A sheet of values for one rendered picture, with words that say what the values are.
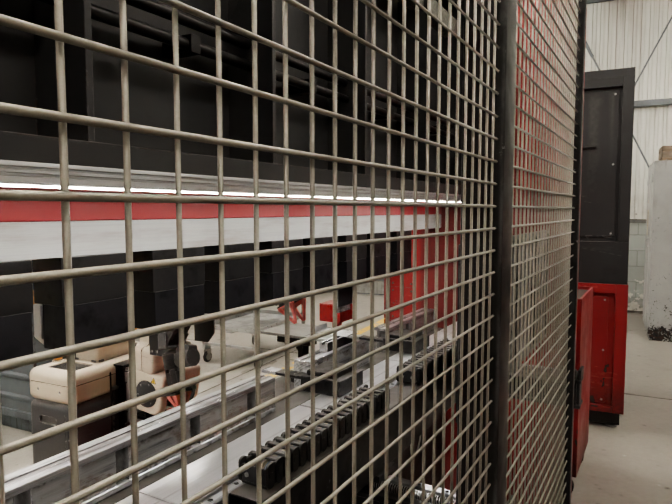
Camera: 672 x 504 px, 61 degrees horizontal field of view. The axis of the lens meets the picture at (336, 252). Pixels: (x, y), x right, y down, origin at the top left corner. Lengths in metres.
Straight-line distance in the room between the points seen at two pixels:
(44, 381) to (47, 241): 1.46
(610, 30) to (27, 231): 8.60
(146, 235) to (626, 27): 8.40
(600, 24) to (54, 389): 8.21
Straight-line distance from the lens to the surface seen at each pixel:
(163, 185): 0.94
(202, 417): 1.39
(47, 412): 2.50
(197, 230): 1.28
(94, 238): 1.11
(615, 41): 9.08
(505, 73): 0.68
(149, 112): 1.13
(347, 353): 1.92
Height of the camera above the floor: 1.42
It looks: 4 degrees down
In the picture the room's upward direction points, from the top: straight up
